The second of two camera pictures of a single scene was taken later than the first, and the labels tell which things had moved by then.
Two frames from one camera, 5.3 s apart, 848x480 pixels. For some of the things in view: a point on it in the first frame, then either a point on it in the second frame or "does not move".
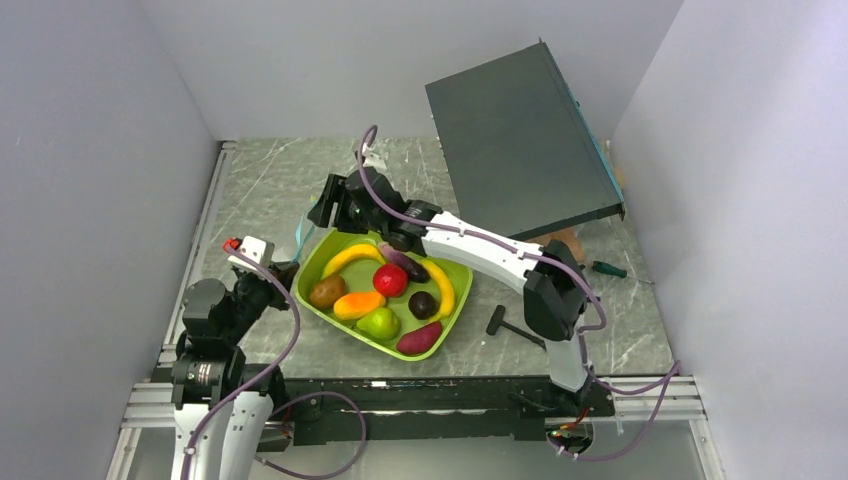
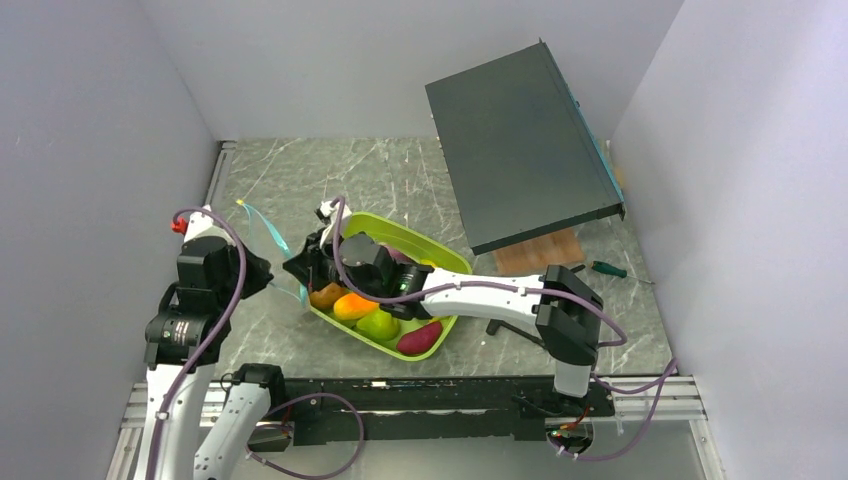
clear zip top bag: (303, 232) → (270, 246)
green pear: (380, 323) does not move
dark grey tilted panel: (521, 154) does not move
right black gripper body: (348, 216) → (322, 267)
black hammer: (497, 320) does not move
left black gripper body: (273, 289) → (229, 287)
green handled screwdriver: (602, 266) does not move
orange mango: (350, 306) does not move
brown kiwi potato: (324, 291) does not move
